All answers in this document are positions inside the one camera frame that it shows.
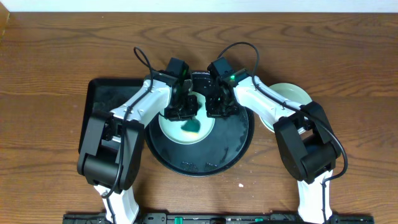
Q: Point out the round black tray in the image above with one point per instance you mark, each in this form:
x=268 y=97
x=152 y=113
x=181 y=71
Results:
x=220 y=150

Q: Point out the green yellow sponge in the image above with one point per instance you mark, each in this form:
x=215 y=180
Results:
x=191 y=126

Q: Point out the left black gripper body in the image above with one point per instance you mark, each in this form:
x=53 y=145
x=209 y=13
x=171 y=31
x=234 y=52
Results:
x=181 y=112

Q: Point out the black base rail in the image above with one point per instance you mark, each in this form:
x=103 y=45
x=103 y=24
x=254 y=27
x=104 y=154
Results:
x=163 y=218

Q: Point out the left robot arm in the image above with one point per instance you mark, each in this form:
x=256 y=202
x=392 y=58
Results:
x=111 y=146

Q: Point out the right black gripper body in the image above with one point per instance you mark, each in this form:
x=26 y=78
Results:
x=216 y=109

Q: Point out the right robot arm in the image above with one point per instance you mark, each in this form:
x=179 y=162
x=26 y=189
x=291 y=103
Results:
x=307 y=145

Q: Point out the rectangular black tray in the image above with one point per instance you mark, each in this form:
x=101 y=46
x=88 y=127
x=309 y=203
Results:
x=106 y=94

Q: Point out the light green plate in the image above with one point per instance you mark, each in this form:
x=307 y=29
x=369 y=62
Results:
x=285 y=91
x=172 y=129

